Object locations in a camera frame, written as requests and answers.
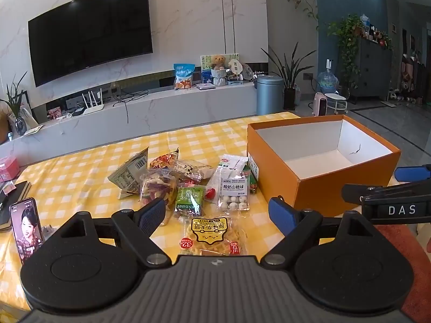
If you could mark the white flat device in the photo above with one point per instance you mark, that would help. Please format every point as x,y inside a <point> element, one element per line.
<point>206,86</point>

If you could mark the clear plastic snack packet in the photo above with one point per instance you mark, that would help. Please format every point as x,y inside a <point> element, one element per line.
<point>193,169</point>

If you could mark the smartphone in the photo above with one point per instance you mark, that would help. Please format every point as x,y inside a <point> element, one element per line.
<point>27,228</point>

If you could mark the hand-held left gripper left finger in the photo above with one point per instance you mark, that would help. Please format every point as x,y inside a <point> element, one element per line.
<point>153,213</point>

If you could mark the grey blue trash can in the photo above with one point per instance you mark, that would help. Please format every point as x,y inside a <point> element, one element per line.
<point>269,96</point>

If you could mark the brown teddy bear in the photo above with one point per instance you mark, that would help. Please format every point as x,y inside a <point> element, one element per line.
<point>219,61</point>

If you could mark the green ivy plant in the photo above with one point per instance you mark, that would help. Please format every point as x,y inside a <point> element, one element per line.
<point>346,37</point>

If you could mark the black flat television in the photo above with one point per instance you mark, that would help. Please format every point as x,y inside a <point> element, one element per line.
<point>87,33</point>

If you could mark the orange chip packet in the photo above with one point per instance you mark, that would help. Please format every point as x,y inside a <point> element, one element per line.
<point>165,158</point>

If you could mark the white router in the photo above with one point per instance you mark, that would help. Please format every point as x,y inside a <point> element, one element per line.
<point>94,107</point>

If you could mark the pink box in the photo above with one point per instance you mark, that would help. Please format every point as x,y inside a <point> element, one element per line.
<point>8,168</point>

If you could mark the green picture card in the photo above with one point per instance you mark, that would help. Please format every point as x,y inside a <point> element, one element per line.
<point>206,64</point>

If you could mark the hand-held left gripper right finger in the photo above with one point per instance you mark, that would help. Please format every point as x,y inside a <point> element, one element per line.
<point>281,215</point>

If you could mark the black notebook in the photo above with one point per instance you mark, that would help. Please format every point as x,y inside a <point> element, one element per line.
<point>15,205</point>

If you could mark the clear packet of white balls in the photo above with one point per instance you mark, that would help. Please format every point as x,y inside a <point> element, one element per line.
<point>234,191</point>

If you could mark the dark grey cabinet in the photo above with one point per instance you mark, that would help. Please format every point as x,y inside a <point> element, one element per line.
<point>373,67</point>

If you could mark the potted long-leaf plant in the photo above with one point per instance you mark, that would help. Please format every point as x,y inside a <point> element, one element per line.
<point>289,74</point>

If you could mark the pink heater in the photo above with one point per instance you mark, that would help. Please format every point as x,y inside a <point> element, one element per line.
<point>320,105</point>

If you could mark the clear vegetable chips packet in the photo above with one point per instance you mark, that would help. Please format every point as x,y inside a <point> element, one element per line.
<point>158,186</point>

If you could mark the yellow checkered tablecloth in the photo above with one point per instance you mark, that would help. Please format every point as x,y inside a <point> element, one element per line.
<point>84,161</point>

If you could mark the grey green triangular snack packet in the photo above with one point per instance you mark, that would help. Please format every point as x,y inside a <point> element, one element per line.
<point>129,171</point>

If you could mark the white marble television console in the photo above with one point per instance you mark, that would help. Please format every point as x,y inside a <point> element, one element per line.
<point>168,111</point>

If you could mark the white round stool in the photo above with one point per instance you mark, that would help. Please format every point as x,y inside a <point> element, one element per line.
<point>336,99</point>

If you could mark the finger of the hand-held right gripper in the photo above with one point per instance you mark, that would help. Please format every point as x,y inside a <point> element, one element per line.
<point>360,191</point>
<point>412,173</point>

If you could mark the white green snack packet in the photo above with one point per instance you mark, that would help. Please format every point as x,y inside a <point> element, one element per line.
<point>232,163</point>

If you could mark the grey bouquet wrap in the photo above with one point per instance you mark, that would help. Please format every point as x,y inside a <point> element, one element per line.
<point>219,78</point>

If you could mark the green raisin packet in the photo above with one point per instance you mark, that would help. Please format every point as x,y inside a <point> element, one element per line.
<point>189,202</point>

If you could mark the green sausage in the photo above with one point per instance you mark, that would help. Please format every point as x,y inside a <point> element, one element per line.
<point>253,178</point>

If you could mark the pink card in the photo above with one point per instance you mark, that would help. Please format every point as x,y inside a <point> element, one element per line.
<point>54,113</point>

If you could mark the white round fan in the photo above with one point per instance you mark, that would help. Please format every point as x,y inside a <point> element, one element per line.
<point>235,66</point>

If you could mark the plant in glass vase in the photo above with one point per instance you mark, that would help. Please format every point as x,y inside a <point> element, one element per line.
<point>16,114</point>

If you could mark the orange cardboard box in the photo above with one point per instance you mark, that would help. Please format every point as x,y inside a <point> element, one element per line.
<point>279,181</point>

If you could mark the white papers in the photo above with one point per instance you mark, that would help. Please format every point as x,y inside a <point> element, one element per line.
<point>32,129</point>

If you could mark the blue snack bag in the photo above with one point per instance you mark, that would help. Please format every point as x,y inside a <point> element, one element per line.
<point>184,77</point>

